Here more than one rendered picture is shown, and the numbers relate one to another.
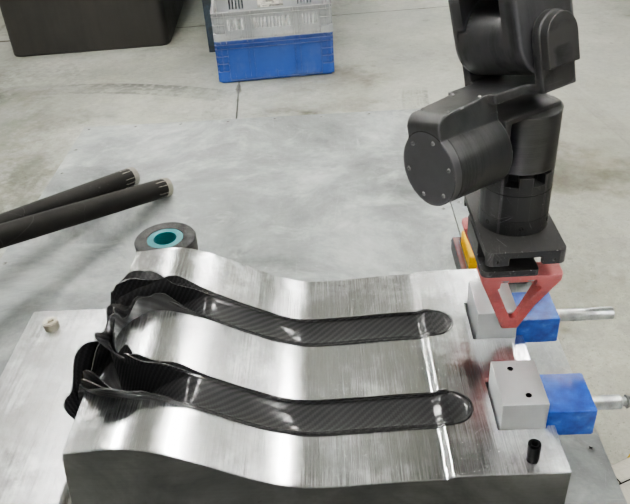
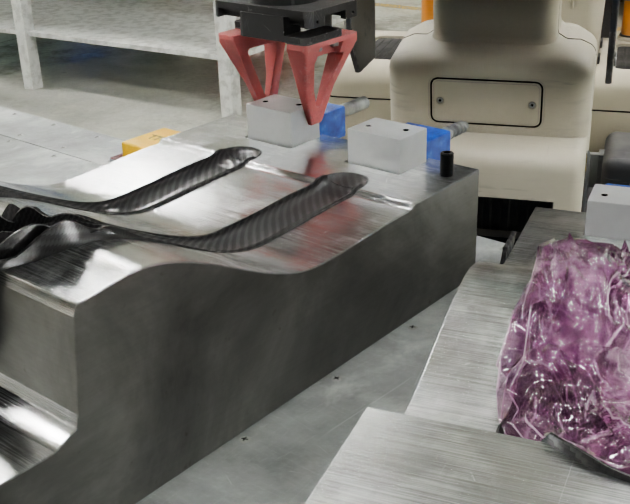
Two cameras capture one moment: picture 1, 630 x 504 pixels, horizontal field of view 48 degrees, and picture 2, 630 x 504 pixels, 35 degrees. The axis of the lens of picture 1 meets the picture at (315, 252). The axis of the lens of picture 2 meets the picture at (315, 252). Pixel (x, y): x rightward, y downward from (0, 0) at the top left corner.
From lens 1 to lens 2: 0.49 m
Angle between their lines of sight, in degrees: 46
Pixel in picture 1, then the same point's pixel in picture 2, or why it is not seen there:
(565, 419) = (434, 148)
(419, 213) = (32, 166)
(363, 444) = (312, 228)
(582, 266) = not seen: hidden behind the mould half
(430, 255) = not seen: hidden behind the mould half
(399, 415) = (306, 208)
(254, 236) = not seen: outside the picture
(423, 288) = (191, 142)
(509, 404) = (402, 137)
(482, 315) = (293, 114)
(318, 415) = (235, 241)
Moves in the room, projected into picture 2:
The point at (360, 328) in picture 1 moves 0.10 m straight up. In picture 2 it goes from (171, 188) to (158, 59)
